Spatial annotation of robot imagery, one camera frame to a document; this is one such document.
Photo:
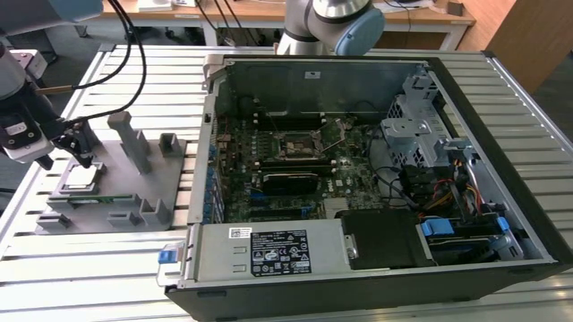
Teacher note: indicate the white barcode sticker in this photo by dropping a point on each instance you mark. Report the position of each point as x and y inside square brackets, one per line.
[239, 232]

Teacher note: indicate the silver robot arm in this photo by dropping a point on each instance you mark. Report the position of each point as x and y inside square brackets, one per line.
[300, 23]

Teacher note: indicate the silver power supply unit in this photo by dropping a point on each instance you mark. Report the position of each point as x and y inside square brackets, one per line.
[215, 255]

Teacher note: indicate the grey parts rack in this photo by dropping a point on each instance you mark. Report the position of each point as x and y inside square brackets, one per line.
[111, 161]

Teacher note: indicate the black RAM slot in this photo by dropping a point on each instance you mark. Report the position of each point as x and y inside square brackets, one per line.
[289, 117]
[296, 163]
[289, 125]
[296, 168]

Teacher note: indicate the black heat sink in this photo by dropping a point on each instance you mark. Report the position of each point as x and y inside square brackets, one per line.
[292, 184]

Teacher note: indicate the blue case side latch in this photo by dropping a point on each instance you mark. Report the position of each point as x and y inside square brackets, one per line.
[167, 255]

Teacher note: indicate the white printed box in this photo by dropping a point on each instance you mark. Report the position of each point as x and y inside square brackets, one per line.
[185, 2]

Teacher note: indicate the small blue clip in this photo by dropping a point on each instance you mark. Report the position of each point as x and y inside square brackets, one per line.
[501, 224]

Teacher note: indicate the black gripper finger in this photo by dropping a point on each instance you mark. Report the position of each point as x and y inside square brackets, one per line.
[81, 144]
[46, 162]

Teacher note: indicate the wooden cabinet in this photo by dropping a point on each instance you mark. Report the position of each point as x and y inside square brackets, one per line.
[528, 40]

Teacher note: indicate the silver CPU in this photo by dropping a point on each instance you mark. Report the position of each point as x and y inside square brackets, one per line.
[83, 179]

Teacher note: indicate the green RAM stick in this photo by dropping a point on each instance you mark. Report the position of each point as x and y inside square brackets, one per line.
[105, 199]

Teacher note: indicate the silver drive bay latch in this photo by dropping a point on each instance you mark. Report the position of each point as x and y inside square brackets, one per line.
[421, 85]

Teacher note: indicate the black disk drive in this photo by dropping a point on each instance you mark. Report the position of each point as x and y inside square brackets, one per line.
[461, 250]

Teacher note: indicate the CPU socket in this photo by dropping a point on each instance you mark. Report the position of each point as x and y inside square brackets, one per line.
[298, 146]

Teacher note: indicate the silver drive cage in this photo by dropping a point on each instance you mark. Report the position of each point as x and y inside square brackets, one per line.
[408, 151]

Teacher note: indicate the silver angled bracket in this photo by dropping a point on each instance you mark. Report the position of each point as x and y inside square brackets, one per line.
[455, 146]

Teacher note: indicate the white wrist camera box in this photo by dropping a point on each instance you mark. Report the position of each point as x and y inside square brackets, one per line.
[27, 62]
[27, 152]

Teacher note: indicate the silver cage bracket plate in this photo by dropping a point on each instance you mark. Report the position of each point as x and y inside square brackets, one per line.
[394, 129]

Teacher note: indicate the blue disk carrier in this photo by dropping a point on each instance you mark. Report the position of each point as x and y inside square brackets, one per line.
[436, 229]

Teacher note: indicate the green motherboard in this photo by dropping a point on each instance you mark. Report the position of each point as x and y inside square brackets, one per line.
[358, 188]

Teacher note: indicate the silver finned heat sink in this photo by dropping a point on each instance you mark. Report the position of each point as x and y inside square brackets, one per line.
[337, 205]

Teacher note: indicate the black office chair base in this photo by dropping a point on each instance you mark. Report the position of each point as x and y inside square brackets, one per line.
[170, 33]

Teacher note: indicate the black fan shroud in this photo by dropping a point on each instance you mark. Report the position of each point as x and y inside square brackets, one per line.
[385, 234]

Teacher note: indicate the black PC case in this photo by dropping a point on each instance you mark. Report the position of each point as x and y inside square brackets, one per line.
[313, 302]

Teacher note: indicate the small brown box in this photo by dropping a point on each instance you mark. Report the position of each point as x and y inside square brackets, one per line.
[456, 8]

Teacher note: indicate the black expansion slot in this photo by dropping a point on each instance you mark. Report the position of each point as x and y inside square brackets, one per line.
[269, 203]
[276, 213]

